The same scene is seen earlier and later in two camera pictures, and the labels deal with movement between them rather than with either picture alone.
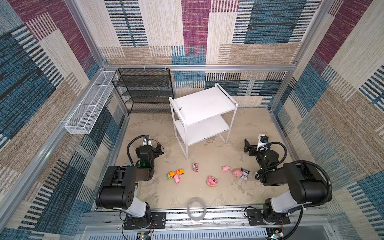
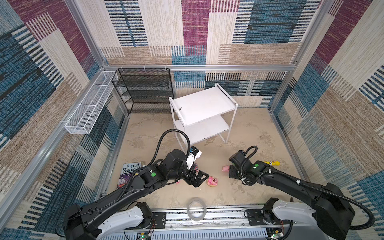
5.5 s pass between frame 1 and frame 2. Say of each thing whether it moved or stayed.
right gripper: moved
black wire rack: stayed
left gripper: moved
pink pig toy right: stayed
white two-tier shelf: stayed
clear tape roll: stayed
